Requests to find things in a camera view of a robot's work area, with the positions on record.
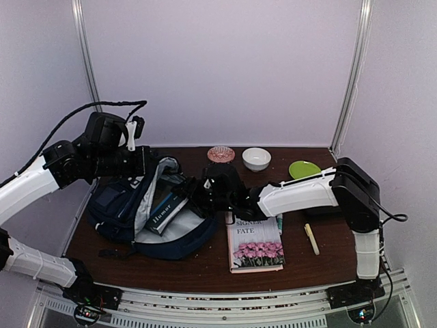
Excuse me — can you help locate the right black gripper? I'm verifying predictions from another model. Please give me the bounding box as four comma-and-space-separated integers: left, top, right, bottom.
172, 176, 234, 218

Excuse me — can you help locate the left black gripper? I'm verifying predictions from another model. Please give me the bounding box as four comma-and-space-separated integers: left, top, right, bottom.
89, 144, 157, 176

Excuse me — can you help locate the blue Humor book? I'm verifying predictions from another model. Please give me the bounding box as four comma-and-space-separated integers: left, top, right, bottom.
145, 186, 188, 236

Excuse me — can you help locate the navy blue backpack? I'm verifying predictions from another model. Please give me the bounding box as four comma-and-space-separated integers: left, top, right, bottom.
86, 156, 218, 260

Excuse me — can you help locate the black pencil case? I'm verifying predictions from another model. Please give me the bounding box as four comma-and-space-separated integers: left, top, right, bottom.
303, 206, 341, 217

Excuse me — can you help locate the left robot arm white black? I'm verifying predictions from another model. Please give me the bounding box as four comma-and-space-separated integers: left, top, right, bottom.
1, 141, 153, 303

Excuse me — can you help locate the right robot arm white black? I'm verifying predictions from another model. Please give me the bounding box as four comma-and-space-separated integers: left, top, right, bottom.
174, 158, 380, 302

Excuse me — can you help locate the red patterned bowl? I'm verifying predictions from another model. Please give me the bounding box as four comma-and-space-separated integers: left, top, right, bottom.
207, 146, 235, 163

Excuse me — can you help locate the white ceramic bowl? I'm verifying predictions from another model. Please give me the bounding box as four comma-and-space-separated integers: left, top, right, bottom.
242, 148, 272, 172

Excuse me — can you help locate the pink flower Fate book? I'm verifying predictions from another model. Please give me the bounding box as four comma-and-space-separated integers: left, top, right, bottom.
225, 212, 285, 273

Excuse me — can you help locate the white green glue stick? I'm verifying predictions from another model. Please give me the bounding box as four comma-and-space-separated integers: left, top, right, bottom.
276, 214, 283, 235

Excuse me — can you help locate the green plate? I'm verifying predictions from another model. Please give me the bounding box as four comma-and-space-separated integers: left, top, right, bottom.
288, 161, 322, 180

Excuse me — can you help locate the cream yellow marker pen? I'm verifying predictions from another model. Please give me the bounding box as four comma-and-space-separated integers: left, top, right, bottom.
304, 223, 320, 256

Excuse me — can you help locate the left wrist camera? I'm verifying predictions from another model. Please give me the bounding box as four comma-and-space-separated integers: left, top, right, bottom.
83, 112, 145, 152

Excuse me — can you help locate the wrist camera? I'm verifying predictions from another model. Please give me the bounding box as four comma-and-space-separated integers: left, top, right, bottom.
201, 163, 246, 197
83, 112, 145, 152

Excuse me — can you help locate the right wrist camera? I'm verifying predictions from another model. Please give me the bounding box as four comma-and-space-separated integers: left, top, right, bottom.
201, 163, 246, 197

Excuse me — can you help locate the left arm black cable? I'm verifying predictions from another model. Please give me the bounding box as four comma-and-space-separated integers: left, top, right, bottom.
0, 99, 148, 185

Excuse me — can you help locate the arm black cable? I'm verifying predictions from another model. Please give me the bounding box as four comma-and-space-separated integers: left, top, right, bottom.
0, 99, 148, 185
368, 194, 409, 226

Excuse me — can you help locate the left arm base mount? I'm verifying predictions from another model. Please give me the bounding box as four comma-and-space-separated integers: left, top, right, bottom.
59, 283, 123, 327

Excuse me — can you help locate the left aluminium frame post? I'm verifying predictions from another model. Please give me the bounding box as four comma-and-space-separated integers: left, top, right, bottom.
71, 0, 100, 102

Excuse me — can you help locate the aluminium frame post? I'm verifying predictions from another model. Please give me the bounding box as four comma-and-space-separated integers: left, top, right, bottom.
71, 0, 100, 102
330, 0, 374, 159

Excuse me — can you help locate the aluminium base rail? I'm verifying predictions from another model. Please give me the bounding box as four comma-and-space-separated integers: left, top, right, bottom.
32, 268, 419, 328

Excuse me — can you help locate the right aluminium frame post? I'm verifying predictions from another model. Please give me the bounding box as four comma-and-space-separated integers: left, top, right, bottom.
330, 0, 374, 159

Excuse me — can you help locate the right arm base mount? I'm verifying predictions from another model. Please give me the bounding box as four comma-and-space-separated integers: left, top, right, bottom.
326, 281, 385, 325

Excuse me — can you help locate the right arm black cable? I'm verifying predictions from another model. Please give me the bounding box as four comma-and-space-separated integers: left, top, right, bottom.
368, 194, 409, 226

